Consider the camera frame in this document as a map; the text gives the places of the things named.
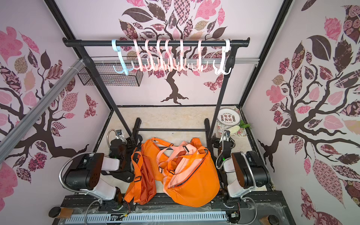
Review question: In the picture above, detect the dark orange backpack left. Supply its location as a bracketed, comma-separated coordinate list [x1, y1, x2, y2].
[124, 151, 157, 205]

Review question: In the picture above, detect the bright orange sling bag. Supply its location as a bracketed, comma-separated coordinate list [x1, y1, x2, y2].
[162, 138, 220, 208]

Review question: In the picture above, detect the pink plastic hook rightmost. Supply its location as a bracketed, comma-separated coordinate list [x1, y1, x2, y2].
[191, 40, 208, 72]

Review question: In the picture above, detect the white toy radish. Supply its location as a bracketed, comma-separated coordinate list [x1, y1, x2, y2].
[227, 125, 240, 135]

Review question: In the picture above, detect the white slotted cable duct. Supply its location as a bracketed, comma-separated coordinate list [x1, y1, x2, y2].
[64, 211, 227, 225]

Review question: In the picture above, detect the grey aluminium rail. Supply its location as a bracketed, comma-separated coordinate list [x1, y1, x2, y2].
[1, 69, 77, 162]

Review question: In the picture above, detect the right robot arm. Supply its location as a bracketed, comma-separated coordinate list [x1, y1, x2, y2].
[211, 130, 271, 198]

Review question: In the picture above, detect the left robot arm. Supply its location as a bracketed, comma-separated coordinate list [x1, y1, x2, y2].
[59, 129, 136, 202]

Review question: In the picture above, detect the salmon pink sling bag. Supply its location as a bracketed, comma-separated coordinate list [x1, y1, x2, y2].
[156, 141, 196, 180]

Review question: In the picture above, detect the orange flat bag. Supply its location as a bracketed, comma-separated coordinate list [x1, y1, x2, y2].
[142, 137, 173, 182]

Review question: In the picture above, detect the pink plastic hook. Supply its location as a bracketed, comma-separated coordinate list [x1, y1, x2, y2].
[144, 39, 155, 71]
[156, 39, 167, 71]
[165, 39, 177, 72]
[191, 40, 208, 72]
[131, 39, 144, 72]
[177, 39, 188, 71]

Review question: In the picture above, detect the white plastic hook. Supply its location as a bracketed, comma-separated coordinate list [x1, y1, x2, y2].
[212, 39, 231, 75]

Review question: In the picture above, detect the black clothes rack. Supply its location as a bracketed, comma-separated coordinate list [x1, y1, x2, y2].
[62, 37, 250, 154]

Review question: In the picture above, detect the black wire basket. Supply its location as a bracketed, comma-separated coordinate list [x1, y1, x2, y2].
[77, 63, 143, 87]

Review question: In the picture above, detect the light blue plastic hook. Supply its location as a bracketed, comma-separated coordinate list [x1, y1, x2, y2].
[111, 39, 133, 76]

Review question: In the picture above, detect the white round printed plate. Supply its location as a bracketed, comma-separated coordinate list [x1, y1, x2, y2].
[217, 108, 241, 126]

